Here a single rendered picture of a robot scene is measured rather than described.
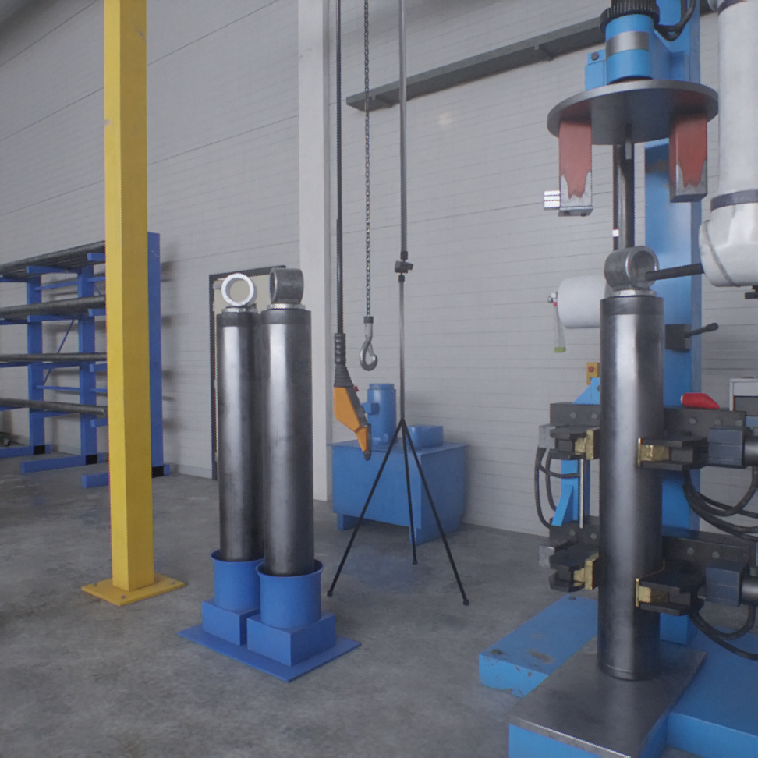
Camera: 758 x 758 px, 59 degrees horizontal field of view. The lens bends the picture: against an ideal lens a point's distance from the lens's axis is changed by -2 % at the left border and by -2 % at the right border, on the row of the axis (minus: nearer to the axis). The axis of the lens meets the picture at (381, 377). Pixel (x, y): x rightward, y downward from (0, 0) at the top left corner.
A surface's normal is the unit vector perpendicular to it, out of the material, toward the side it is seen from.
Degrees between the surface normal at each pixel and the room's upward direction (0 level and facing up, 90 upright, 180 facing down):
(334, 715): 0
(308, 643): 90
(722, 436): 90
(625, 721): 0
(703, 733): 90
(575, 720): 0
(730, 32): 89
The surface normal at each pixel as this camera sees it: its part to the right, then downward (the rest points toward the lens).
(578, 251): -0.62, 0.03
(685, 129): -0.19, 0.04
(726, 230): -0.82, -0.02
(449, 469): 0.78, 0.01
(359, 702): 0.00, -1.00
